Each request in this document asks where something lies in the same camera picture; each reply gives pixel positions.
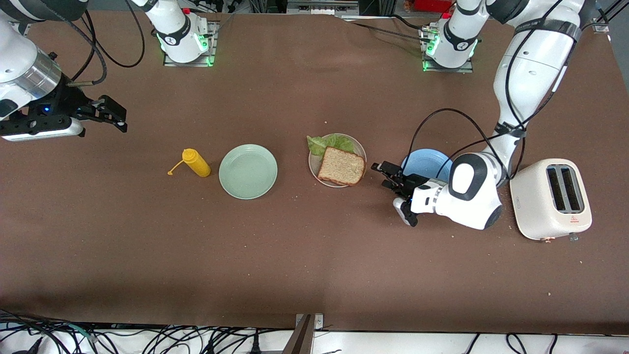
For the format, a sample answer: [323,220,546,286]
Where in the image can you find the tangled black cables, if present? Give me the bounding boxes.
[0,309,295,354]

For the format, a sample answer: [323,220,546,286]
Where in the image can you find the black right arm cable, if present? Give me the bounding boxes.
[59,0,146,88]

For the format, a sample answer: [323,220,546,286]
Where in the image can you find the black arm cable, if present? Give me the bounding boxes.
[59,0,146,88]
[400,0,610,183]

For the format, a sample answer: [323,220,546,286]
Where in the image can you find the grey metal equipment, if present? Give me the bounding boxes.
[286,0,360,16]

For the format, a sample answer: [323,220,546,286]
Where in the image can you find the green lettuce leaf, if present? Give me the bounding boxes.
[307,134,355,159]

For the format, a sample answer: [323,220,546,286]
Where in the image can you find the silver metal bracket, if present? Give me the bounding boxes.
[295,313,324,330]

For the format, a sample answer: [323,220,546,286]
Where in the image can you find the dark-crust bread slice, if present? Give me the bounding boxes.
[317,146,367,186]

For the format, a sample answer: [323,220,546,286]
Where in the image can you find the aluminium corner rail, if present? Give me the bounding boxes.
[591,0,629,33]

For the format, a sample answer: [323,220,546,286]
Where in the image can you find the red box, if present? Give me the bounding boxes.
[412,0,454,13]

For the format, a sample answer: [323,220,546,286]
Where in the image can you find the beige plate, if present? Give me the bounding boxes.
[308,133,367,188]

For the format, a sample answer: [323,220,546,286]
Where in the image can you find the white toaster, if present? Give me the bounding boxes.
[509,158,593,243]

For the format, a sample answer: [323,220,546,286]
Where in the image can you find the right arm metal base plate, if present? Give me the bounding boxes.
[163,21,220,67]

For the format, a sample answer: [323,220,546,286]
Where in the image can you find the black cable on table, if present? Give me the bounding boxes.
[344,14,433,39]

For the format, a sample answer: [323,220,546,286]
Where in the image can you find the dark metal post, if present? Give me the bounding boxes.
[282,315,313,354]

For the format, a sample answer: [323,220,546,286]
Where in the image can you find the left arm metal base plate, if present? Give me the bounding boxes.
[422,27,475,74]

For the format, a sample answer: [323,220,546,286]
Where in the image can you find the green plate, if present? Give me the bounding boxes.
[219,144,279,200]

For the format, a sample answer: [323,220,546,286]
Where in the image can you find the blue plate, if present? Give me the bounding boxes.
[400,148,454,183]

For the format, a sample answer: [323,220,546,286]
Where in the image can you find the yellow squeeze bottle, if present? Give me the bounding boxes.
[167,148,212,178]

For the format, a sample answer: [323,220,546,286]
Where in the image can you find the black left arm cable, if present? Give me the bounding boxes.
[400,0,610,183]

